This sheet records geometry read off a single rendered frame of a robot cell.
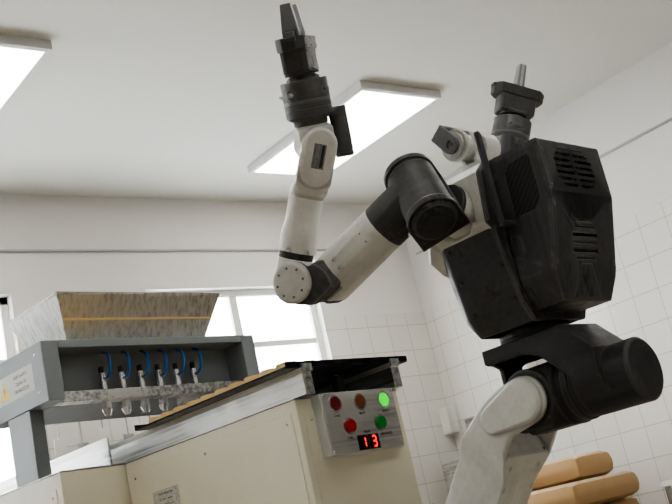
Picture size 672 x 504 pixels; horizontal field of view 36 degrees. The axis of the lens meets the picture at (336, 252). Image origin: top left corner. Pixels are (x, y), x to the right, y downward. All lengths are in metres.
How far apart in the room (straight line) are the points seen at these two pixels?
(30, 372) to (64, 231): 4.00
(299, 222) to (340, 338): 5.74
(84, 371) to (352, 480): 0.92
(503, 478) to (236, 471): 0.75
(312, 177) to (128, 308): 1.24
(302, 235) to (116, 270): 4.97
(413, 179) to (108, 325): 1.39
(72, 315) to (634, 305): 4.66
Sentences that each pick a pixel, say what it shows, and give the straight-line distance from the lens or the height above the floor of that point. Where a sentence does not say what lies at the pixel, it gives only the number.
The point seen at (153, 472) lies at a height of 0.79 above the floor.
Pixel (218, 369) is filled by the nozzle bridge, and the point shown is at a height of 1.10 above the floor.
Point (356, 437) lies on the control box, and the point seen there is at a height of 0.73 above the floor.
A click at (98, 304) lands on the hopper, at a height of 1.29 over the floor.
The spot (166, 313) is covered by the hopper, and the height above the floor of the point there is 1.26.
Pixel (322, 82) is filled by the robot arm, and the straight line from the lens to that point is 1.93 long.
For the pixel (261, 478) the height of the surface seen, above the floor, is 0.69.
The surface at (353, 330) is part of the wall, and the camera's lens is 7.74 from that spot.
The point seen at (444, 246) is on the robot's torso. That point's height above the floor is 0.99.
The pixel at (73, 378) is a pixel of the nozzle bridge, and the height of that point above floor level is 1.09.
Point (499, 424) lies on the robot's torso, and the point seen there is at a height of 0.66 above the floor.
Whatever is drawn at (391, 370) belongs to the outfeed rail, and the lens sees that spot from 2.50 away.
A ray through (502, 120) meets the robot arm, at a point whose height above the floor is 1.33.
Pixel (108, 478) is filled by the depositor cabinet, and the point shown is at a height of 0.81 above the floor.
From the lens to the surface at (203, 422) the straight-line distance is 2.57.
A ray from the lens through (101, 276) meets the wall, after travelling 6.80.
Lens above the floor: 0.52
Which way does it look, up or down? 15 degrees up
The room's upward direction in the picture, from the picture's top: 13 degrees counter-clockwise
